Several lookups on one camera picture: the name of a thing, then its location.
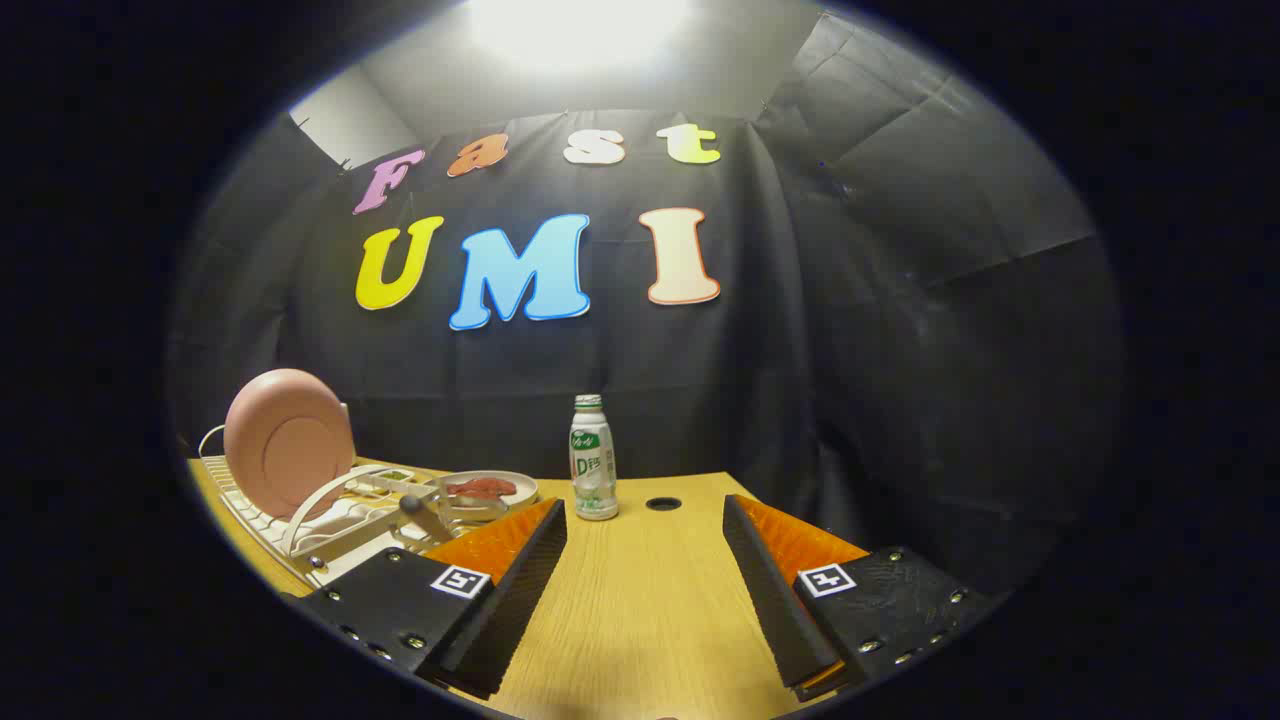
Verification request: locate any metal wire basket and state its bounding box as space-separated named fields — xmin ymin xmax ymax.
xmin=395 ymin=478 xmax=506 ymax=549

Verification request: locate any white drink bottle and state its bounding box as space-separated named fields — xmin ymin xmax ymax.
xmin=569 ymin=394 xmax=619 ymax=522

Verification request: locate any beige round plate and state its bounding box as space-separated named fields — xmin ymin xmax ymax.
xmin=435 ymin=470 xmax=539 ymax=511

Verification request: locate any white drain tray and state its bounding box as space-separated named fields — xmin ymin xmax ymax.
xmin=255 ymin=495 xmax=431 ymax=571

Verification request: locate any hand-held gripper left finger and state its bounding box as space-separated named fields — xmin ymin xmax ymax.
xmin=290 ymin=497 xmax=569 ymax=701

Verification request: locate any white divided tray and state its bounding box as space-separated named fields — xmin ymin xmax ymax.
xmin=355 ymin=466 xmax=441 ymax=496

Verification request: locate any white wire dish rack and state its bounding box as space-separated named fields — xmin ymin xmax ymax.
xmin=198 ymin=425 xmax=471 ymax=591

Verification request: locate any pink plate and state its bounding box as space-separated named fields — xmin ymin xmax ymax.
xmin=223 ymin=368 xmax=356 ymax=521

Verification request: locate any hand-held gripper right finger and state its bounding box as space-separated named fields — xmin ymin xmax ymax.
xmin=722 ymin=493 xmax=1001 ymax=701

